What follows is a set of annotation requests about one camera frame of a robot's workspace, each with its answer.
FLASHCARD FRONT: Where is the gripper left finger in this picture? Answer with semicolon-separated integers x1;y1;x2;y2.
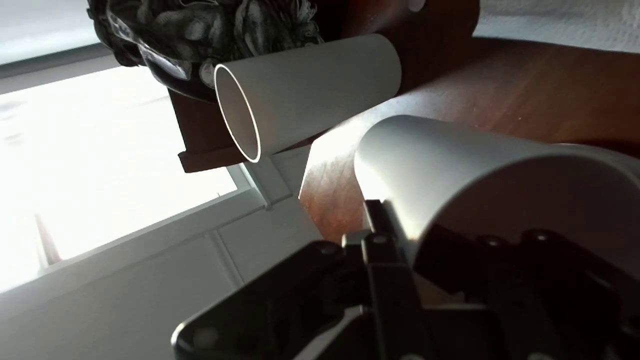
171;199;437;360

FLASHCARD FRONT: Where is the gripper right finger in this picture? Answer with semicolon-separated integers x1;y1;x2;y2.
414;223;640;360

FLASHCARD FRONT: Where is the grey cup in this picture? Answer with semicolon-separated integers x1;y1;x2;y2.
354;114;640;282
213;33;403;164

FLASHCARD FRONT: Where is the window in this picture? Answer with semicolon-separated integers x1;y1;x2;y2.
0;44;251;297

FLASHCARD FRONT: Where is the black patterned bowl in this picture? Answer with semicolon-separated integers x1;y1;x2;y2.
86;0;326;104

